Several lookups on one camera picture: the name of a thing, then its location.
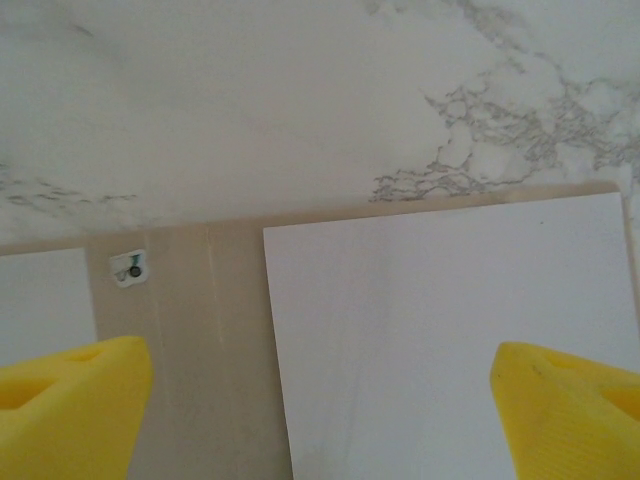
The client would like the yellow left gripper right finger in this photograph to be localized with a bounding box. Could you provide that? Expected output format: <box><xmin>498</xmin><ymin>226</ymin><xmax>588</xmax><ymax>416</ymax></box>
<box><xmin>489</xmin><ymin>341</ymin><xmax>640</xmax><ymax>480</ymax></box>

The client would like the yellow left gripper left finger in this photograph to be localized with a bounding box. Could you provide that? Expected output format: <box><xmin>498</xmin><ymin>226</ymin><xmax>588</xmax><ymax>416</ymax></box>
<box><xmin>0</xmin><ymin>335</ymin><xmax>154</xmax><ymax>480</ymax></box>

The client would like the white paper sheet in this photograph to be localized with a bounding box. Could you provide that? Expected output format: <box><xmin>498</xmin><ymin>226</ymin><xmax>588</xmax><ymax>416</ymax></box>
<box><xmin>262</xmin><ymin>191</ymin><xmax>640</xmax><ymax>480</ymax></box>
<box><xmin>0</xmin><ymin>247</ymin><xmax>99</xmax><ymax>370</ymax></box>

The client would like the brown clipboard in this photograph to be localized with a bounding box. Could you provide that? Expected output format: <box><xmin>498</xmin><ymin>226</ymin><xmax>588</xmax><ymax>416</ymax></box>
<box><xmin>0</xmin><ymin>179</ymin><xmax>640</xmax><ymax>480</ymax></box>

